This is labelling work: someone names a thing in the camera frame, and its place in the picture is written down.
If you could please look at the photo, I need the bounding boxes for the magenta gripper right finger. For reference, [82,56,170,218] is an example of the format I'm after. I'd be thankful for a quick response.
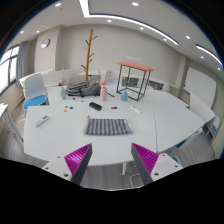
[131,143,159,185]

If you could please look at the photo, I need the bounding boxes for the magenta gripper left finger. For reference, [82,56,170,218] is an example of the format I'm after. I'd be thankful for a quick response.
[64,144,92,185]

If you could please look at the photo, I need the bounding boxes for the grey striped towel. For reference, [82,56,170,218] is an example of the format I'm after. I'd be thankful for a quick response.
[84,118,133,136]

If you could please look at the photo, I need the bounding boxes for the white remote control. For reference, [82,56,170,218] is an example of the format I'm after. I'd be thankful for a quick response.
[35,115,49,127]

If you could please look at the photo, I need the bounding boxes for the white marker bar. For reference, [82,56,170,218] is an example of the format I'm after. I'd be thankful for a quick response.
[131,106,142,114]

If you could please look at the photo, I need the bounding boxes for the black rectangular box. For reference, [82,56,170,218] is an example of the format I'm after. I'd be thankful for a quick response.
[89,102,102,111]

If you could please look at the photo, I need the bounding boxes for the blue teardrop vase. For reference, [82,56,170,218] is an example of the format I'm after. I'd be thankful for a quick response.
[121,90,128,101]

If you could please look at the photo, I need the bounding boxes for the green vase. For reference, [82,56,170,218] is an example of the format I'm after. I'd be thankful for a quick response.
[60,87,66,100]

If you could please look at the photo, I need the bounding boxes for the pink bottle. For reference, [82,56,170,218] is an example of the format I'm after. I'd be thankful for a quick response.
[100,80,107,101]

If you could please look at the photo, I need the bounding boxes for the grey backpack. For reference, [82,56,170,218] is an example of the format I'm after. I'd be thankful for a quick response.
[66,80,101,97]

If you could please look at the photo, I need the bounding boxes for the white chair blue seat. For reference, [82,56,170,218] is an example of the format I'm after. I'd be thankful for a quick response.
[22,73,47,111]

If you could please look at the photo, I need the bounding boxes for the grey curtain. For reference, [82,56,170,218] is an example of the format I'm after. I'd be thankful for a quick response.
[16,41,29,85]

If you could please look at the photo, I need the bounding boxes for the wooden coat rack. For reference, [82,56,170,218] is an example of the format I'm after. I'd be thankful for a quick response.
[81,28,98,81]

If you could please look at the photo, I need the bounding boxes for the black frame orange-top stand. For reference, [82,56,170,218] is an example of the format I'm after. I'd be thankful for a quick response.
[116,61,153,101]

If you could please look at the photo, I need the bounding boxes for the whiteboard on right wall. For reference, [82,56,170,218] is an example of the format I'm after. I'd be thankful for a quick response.
[184,67,216,107]

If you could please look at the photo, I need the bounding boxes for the round wall clock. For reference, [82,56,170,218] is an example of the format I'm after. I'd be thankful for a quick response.
[41,38,50,49]

